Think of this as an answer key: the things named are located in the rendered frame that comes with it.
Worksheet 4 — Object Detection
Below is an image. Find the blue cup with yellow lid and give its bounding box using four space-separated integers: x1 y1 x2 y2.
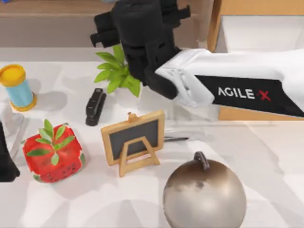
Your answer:
0 63 38 113

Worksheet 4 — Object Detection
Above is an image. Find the wooden framed blackboard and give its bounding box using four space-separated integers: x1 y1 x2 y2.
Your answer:
100 110 166 178

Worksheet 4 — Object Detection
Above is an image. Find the wooden open cabinet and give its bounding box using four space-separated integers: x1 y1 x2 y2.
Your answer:
206 0 304 122

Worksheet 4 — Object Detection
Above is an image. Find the red strawberry plant pot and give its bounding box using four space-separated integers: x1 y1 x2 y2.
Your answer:
20 118 86 184

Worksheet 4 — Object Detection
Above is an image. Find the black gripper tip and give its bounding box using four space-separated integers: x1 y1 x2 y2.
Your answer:
0 120 21 183

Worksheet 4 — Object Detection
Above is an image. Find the black stapler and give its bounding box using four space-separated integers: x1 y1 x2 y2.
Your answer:
85 87 107 127

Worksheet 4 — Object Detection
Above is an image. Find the round bronze metal bell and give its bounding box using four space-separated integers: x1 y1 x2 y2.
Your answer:
162 151 248 228

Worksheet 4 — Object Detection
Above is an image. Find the green plant in white pot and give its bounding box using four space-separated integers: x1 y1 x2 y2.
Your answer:
94 44 143 98

